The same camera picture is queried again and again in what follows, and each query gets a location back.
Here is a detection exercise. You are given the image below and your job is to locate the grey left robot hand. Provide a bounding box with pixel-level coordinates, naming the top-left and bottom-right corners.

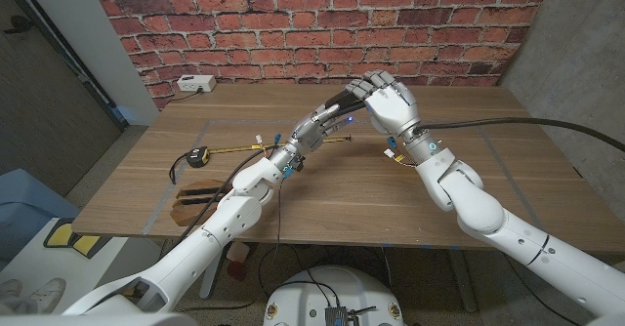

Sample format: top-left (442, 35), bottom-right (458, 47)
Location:
top-left (267, 103), bottom-right (355, 170)

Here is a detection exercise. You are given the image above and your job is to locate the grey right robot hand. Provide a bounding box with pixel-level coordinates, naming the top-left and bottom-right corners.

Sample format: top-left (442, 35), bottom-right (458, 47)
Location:
top-left (343, 69), bottom-right (444, 165)

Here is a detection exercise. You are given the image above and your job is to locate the long black stapler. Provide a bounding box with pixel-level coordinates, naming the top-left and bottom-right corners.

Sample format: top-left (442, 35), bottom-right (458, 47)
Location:
top-left (321, 90), bottom-right (367, 118)

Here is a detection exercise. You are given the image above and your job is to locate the yellow tape measure black case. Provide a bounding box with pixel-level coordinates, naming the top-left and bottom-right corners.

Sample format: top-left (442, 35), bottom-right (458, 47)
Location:
top-left (168, 134), bottom-right (354, 185)

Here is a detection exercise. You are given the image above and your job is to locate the white power strip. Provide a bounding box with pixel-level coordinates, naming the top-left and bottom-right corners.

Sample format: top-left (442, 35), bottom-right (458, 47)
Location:
top-left (176, 74), bottom-right (218, 94)

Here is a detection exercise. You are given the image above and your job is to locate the red and white bottle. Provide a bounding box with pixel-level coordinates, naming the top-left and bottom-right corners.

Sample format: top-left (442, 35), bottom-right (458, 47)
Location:
top-left (226, 241), bottom-right (251, 282)

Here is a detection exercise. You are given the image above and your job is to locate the brown wooden object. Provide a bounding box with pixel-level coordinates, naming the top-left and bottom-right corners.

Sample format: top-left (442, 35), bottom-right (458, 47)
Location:
top-left (170, 178), bottom-right (230, 227)

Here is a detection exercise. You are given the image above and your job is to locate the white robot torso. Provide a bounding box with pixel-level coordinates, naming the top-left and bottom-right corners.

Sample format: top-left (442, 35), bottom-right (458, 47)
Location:
top-left (262, 265), bottom-right (406, 326)

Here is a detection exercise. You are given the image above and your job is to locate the grey metal table leg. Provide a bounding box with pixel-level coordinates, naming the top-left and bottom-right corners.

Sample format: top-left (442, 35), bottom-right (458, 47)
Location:
top-left (199, 253), bottom-right (225, 301)
top-left (447, 248), bottom-right (479, 313)

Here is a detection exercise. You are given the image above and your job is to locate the yellow pad with black edge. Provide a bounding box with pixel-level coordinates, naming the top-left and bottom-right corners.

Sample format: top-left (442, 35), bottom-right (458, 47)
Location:
top-left (42, 217), bottom-right (103, 259)

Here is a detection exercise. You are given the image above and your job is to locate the white flat platform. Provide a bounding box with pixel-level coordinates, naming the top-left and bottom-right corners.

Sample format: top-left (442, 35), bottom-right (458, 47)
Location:
top-left (0, 217), bottom-right (162, 307)

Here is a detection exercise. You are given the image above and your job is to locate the blue plastic bin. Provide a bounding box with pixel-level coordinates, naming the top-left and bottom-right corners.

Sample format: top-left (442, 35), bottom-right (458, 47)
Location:
top-left (0, 168), bottom-right (82, 264)

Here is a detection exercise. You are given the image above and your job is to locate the white shoe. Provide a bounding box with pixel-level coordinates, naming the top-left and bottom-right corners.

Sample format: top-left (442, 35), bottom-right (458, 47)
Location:
top-left (26, 276), bottom-right (67, 304)

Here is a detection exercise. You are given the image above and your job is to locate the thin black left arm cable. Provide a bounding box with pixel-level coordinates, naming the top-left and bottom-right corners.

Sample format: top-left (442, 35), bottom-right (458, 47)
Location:
top-left (175, 177), bottom-right (285, 313)

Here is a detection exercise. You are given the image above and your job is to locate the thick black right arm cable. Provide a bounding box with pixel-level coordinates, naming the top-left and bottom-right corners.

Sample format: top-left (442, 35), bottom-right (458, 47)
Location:
top-left (414, 116), bottom-right (625, 154)

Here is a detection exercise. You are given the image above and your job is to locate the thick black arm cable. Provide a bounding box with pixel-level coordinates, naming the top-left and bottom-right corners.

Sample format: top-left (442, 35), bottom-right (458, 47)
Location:
top-left (414, 116), bottom-right (625, 154)
top-left (170, 144), bottom-right (274, 250)

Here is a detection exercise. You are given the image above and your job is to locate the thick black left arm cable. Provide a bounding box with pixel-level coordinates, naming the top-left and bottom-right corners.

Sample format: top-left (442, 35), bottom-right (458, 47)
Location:
top-left (170, 144), bottom-right (274, 250)

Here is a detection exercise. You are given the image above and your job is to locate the black power strip cord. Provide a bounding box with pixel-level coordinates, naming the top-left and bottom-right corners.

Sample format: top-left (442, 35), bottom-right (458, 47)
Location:
top-left (168, 89), bottom-right (202, 103)

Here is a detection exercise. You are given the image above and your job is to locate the black looped floor cable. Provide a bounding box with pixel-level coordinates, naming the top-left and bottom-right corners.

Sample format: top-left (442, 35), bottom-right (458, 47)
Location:
top-left (257, 243), bottom-right (343, 308)

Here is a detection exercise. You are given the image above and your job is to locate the printed brick wall backdrop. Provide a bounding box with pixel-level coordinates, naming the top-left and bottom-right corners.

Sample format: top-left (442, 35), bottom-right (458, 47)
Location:
top-left (86, 0), bottom-right (558, 111)

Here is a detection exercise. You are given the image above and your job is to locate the grey device with wires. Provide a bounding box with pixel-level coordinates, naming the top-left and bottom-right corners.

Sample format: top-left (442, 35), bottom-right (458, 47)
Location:
top-left (324, 306), bottom-right (378, 326)

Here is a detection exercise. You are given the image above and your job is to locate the black door handle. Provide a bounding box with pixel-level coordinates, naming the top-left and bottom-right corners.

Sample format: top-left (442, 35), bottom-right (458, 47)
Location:
top-left (3, 14), bottom-right (34, 35)

